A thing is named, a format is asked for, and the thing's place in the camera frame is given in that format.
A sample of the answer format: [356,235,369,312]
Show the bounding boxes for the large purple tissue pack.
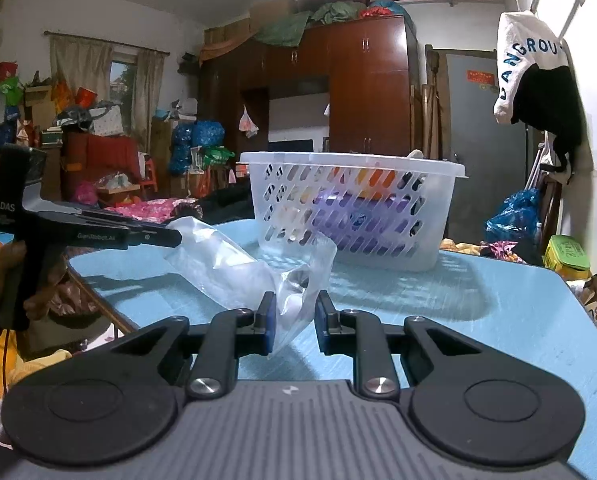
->
[311,192,419,251]

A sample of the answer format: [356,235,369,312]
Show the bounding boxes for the blue patterned plastic bag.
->
[171,120,226,176]

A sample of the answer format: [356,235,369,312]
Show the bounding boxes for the pile of black clothing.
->
[198,185,254,221]

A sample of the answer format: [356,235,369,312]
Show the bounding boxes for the wooden boards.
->
[421,45,452,161]

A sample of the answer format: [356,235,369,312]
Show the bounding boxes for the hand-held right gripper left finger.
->
[109,291,278,401]

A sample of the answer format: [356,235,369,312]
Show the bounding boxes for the black hanging garment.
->
[511,66,587,183]

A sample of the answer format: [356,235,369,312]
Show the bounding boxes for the cardboard boxes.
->
[203,0,299,46]

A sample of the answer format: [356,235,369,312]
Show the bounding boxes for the metal crutch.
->
[529,130,554,201]

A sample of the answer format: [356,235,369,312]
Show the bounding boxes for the floral cloth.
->
[439,239,527,263]

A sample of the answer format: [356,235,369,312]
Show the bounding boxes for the beige curtain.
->
[48,34,114,93]
[136,49,165,141]

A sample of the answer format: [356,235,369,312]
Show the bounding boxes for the grey metal door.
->
[443,50,529,243]

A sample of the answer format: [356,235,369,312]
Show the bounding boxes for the pink floral blanket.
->
[103,197,204,223]

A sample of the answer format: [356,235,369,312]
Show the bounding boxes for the clear plastic bag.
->
[163,216,338,356]

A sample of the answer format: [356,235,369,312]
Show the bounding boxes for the white lettered hoodie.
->
[493,10,572,126]

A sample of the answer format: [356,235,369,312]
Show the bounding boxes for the black cable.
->
[1,329,14,403]

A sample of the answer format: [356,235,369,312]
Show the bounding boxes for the green printed bag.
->
[201,146,236,168]

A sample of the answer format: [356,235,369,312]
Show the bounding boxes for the white plastic basket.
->
[236,151,470,273]

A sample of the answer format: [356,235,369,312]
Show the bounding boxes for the pink white hanging plastic bag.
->
[238,107,259,138]

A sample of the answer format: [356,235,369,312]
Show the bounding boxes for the yellow plastic bag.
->
[0,330,72,406]

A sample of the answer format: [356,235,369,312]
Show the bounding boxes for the green cloth bundle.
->
[256,2,359,48]

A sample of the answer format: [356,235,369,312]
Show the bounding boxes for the black television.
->
[268,139,314,153]

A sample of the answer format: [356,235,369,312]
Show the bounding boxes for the green plastic box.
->
[543,235,592,278]

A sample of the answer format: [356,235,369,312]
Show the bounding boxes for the orange cardboard box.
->
[356,167,397,193]

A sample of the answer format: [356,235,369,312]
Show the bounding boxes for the pile of colourful bags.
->
[0,60,64,151]

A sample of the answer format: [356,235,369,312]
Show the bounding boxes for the red covered cabinet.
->
[61,130,142,201]

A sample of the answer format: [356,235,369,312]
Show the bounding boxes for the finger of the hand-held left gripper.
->
[78,208,183,250]

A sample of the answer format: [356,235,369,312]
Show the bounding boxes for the person's left hand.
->
[0,240,54,322]

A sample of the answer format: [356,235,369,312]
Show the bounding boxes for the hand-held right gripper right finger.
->
[315,290,484,401]

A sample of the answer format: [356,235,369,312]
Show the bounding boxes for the brown wooden wardrobe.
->
[198,12,419,201]

